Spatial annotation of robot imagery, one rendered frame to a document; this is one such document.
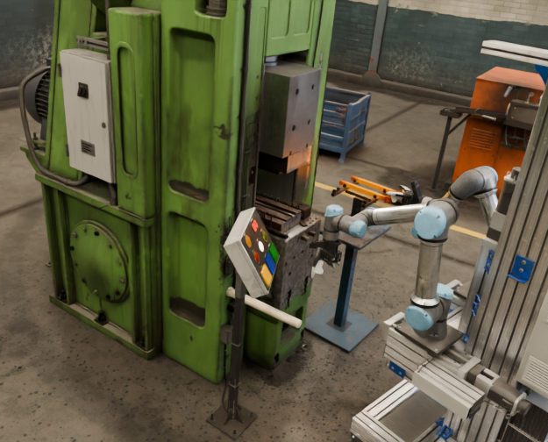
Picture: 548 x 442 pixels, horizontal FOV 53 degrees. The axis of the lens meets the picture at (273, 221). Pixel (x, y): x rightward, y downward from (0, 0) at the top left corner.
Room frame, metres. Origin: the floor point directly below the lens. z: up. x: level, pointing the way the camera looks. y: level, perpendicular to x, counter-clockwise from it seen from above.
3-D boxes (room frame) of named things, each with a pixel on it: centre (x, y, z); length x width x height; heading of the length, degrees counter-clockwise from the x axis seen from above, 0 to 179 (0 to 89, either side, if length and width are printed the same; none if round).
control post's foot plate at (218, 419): (2.16, 0.13, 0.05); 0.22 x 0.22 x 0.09; 58
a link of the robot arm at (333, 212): (2.20, -0.27, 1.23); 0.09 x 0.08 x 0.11; 52
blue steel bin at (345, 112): (6.89, -0.41, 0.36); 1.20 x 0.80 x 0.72; 65
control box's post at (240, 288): (2.16, 0.13, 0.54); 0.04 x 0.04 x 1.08; 58
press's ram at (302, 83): (2.82, 0.06, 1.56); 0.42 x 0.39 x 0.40; 58
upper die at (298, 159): (2.79, 0.08, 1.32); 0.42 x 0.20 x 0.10; 58
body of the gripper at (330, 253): (2.20, -0.27, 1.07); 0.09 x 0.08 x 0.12; 44
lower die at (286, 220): (2.79, 0.08, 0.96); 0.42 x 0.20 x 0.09; 58
